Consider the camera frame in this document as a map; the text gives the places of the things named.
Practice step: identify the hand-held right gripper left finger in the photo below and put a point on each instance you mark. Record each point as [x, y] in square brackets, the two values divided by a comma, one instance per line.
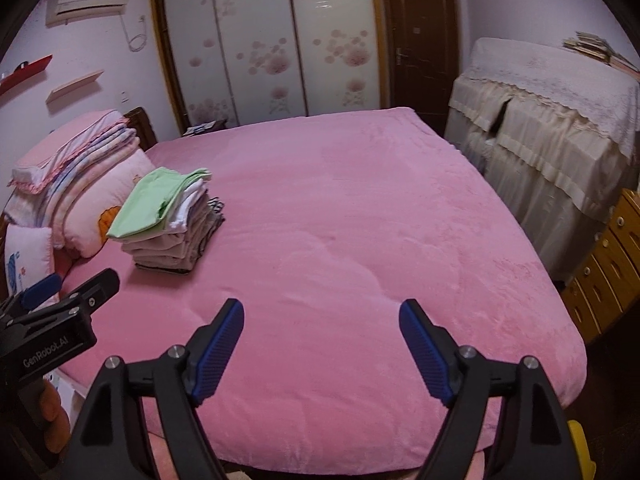
[220, 350]

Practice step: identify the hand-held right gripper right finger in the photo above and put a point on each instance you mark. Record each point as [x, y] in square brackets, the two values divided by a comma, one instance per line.
[422, 350]

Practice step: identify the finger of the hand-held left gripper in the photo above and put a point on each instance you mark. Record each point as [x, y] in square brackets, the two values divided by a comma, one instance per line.
[95, 287]
[42, 289]

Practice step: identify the green t-shirt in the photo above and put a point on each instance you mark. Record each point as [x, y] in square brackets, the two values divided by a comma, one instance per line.
[145, 200]

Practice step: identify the stack of folded clothes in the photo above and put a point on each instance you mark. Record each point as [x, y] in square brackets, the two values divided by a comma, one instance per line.
[175, 250]

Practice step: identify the person's left hand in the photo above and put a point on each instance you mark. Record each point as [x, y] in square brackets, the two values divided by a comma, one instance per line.
[52, 405]

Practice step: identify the pink embroidered cushion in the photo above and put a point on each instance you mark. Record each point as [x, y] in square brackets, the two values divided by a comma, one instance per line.
[27, 260]

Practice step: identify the dotted bed skirt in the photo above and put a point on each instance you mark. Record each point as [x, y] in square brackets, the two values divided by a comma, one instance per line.
[67, 382]

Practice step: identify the pink cartoon print quilt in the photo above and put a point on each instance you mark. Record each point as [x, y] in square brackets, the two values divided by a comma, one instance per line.
[100, 200]

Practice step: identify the pink bed blanket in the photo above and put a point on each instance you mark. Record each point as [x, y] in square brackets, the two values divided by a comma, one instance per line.
[350, 235]

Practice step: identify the pink ruffled pillow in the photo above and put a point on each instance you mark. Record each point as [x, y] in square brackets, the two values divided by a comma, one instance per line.
[65, 145]

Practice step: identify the dark wooden headboard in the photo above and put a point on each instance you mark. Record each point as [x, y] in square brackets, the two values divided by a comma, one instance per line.
[142, 127]

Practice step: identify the yellow object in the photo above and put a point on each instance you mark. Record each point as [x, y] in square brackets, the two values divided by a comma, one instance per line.
[577, 452]

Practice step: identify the yellow wooden drawer cabinet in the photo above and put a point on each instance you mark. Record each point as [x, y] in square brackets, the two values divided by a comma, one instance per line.
[605, 280]

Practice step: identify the lace covered cabinet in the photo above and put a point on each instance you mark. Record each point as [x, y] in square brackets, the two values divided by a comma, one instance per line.
[550, 150]

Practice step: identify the white air conditioner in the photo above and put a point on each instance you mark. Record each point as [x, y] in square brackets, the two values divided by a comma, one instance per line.
[87, 2]

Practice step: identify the floral sliding door wardrobe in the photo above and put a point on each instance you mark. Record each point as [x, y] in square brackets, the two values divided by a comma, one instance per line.
[270, 45]

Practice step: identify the dark brown door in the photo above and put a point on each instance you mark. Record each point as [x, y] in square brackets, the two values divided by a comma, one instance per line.
[425, 45]

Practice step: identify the pile of books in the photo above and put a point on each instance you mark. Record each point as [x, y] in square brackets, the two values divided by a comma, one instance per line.
[595, 47]

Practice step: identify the light wooden wall shelf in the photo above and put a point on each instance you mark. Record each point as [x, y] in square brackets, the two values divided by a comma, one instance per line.
[75, 87]

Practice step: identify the red wall shelf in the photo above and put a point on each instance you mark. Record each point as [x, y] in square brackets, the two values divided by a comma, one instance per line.
[25, 75]

